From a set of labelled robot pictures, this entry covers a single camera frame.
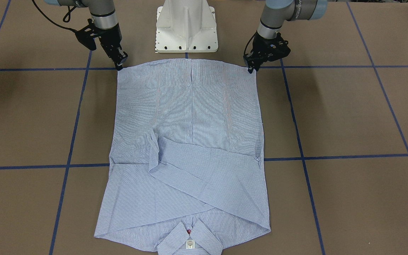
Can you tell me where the blue striped button shirt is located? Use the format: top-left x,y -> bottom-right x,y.
94,59 -> 271,255

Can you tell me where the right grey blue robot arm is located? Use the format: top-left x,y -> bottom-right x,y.
32,0 -> 128,71

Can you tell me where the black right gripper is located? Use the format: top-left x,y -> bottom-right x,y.
75,19 -> 128,71

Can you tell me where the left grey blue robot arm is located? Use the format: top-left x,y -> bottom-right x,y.
243,0 -> 328,74

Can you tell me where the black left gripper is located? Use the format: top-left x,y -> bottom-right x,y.
243,32 -> 291,74

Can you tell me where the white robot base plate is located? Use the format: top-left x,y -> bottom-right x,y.
155,0 -> 219,53

